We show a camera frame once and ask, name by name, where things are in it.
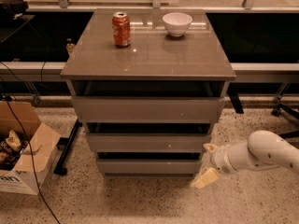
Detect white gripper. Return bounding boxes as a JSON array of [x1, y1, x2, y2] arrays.
[[191, 142, 248, 189]]

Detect grey bottom drawer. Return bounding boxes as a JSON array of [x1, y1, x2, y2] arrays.
[[96, 160, 202, 175]]

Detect grey drawer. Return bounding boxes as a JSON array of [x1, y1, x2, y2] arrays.
[[71, 96, 224, 123], [96, 160, 202, 175], [86, 133, 211, 152]]

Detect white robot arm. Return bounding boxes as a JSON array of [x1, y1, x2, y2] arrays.
[[191, 131, 299, 189]]

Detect grey drawer cabinet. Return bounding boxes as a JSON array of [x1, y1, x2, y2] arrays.
[[61, 8, 235, 177]]

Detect grey middle drawer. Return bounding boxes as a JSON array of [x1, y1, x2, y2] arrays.
[[86, 133, 211, 152]]

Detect grey top drawer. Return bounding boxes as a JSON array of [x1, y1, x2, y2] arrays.
[[71, 96, 224, 123]]

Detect black office chair base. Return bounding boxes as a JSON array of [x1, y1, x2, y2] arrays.
[[270, 103, 299, 140]]

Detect white bowl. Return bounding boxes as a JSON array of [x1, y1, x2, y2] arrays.
[[163, 12, 192, 36]]

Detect black table leg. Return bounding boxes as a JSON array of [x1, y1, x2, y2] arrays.
[[54, 120, 82, 175]]

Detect orange soda can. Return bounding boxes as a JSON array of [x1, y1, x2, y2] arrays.
[[112, 11, 131, 48]]

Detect cardboard box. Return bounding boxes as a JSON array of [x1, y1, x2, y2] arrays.
[[0, 101, 61, 195]]

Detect small bottle behind cabinet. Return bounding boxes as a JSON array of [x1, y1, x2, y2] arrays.
[[66, 38, 76, 54]]

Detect snack bags in box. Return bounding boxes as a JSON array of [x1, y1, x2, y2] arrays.
[[0, 130, 27, 170]]

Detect black bag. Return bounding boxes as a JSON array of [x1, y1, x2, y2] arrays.
[[0, 0, 29, 22]]

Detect black cable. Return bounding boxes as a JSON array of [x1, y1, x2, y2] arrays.
[[0, 61, 61, 224]]

